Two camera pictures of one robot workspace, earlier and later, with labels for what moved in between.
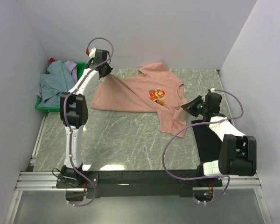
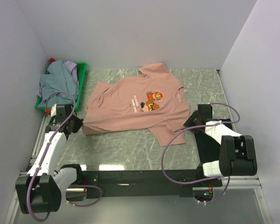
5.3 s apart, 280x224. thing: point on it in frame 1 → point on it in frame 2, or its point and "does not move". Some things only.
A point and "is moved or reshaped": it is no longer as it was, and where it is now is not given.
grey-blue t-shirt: x=59 y=80 does not move
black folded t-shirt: x=208 y=143 does not move
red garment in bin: x=51 y=60 does not move
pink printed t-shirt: x=157 y=90 is moved or reshaped
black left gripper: x=109 y=70 → x=79 y=123
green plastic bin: x=80 y=66 does not move
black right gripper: x=190 y=107 → x=189 y=122
